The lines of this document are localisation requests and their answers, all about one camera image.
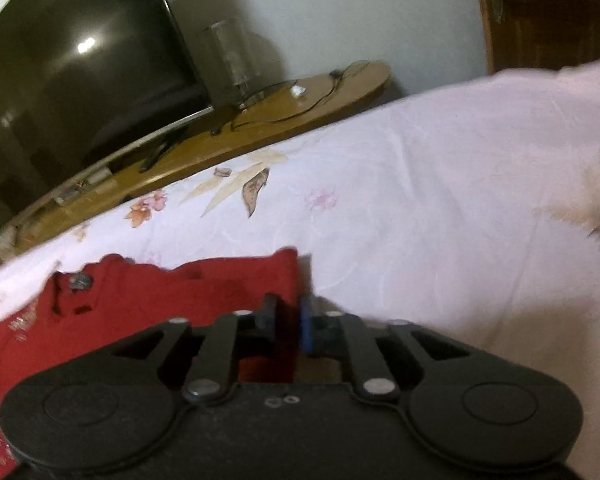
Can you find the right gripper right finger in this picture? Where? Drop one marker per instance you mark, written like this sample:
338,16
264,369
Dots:
464,405

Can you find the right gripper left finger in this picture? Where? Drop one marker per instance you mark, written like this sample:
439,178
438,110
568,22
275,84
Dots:
108,408

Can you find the red small garment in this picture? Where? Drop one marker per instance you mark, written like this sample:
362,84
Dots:
123,298

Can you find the white floral bed sheet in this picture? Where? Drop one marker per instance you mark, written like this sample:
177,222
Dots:
472,210

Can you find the wooden TV console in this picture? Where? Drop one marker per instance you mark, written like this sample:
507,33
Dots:
278,117

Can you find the black curved television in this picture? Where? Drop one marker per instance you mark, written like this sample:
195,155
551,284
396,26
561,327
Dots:
80,80

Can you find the small white object on console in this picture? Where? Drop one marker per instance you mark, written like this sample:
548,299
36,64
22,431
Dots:
296,90

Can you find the dark wooden door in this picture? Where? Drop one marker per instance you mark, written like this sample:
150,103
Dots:
547,34

